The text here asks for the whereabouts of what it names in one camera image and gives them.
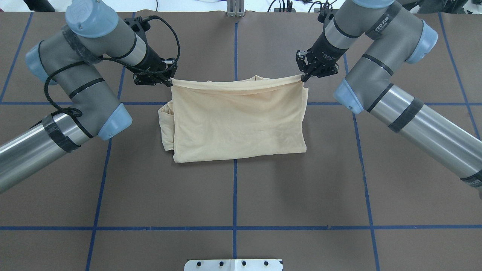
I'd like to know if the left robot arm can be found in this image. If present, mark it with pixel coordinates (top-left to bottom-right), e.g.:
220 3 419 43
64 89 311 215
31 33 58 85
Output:
0 0 179 192

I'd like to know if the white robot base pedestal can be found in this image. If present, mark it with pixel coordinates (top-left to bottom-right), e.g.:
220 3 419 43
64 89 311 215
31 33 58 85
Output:
184 259 284 271

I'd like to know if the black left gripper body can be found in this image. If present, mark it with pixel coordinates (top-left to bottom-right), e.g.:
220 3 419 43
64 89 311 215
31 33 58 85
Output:
133 57 177 86

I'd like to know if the cream long-sleeve printed shirt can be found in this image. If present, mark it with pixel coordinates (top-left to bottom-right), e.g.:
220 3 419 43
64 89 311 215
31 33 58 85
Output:
158 75 309 163

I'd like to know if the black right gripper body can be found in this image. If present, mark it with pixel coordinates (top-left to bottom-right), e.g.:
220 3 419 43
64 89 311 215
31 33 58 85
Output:
296 47 339 78

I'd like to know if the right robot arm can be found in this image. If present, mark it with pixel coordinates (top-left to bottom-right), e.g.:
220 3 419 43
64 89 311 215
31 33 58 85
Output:
296 0 482 192

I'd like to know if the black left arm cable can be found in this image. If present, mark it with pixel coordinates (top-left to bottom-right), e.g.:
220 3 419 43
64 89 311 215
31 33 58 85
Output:
44 15 181 118

